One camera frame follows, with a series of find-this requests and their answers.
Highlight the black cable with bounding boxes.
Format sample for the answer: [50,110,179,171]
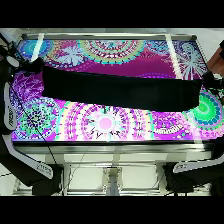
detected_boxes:
[10,83,65,197]

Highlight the dark jeans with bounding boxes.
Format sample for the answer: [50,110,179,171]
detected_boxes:
[40,64,204,113]

